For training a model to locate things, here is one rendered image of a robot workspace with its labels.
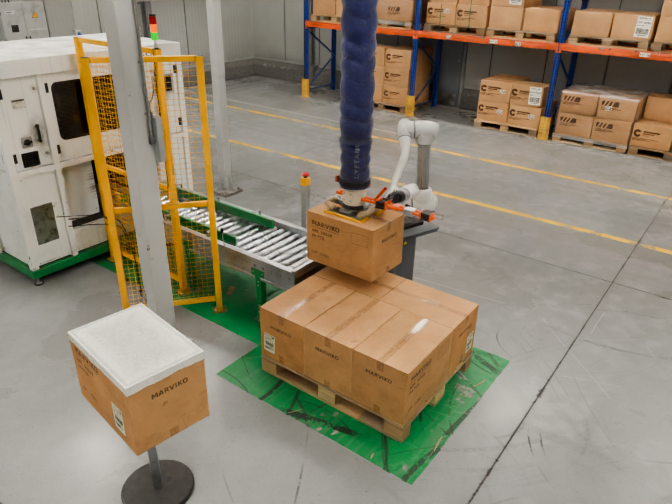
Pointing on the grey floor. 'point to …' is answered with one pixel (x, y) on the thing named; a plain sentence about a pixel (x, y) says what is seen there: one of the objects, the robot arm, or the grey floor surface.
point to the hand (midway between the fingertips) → (385, 204)
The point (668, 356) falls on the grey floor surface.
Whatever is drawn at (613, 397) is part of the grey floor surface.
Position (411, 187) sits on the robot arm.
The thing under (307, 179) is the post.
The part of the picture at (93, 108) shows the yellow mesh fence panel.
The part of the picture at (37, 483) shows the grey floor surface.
